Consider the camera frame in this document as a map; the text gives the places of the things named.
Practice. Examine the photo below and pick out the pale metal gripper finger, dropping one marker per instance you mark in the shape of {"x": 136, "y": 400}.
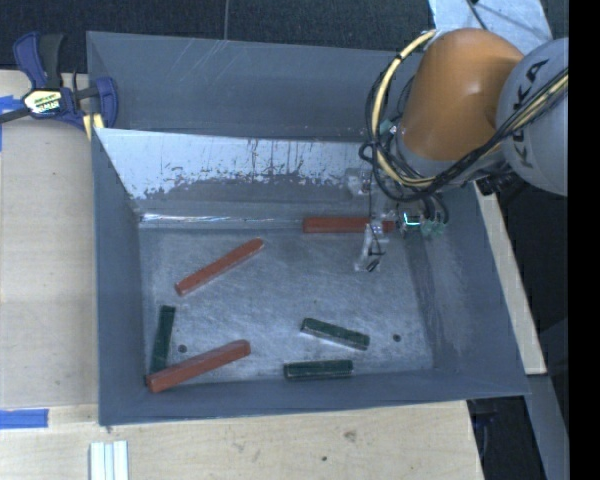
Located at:
{"x": 372, "y": 248}
{"x": 361, "y": 183}

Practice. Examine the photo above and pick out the red-brown flat block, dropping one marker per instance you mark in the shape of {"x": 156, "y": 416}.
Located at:
{"x": 335, "y": 224}
{"x": 220, "y": 266}
{"x": 197, "y": 366}

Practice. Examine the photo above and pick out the dark green flat block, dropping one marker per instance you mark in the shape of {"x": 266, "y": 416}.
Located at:
{"x": 318, "y": 370}
{"x": 162, "y": 340}
{"x": 335, "y": 333}

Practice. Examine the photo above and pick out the grey metal bin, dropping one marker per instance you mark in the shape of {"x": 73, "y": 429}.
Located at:
{"x": 280, "y": 288}

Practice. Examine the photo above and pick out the black cylinder on white bracket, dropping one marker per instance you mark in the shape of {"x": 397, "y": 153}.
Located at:
{"x": 495, "y": 184}

